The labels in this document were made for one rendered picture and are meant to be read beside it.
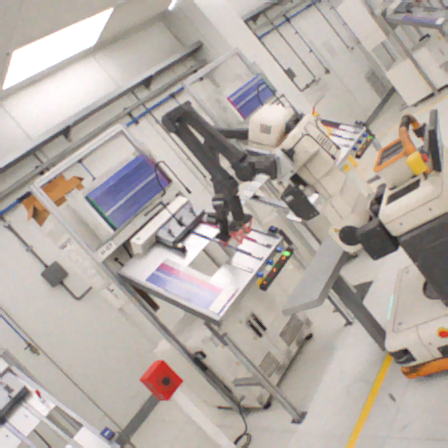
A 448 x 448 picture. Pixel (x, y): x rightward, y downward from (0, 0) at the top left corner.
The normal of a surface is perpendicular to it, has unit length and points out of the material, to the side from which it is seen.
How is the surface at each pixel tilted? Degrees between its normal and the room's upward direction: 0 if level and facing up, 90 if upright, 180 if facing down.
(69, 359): 90
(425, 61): 90
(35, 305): 90
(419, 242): 90
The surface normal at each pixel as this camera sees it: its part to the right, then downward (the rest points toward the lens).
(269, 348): 0.54, -0.30
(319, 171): -0.40, 0.50
